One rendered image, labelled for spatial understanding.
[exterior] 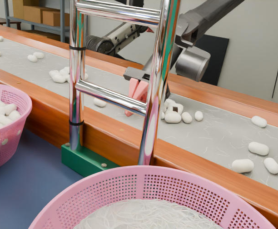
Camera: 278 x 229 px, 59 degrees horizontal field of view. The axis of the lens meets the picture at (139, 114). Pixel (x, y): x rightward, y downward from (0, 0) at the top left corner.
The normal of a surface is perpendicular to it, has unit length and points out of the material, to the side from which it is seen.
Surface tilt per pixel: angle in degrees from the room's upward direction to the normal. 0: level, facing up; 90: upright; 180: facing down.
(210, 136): 0
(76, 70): 90
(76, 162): 90
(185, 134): 0
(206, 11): 32
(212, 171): 0
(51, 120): 90
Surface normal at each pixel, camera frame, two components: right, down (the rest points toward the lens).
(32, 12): -0.46, 0.33
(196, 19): -0.01, -0.45
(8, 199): 0.12, -0.90
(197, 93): -0.31, -0.44
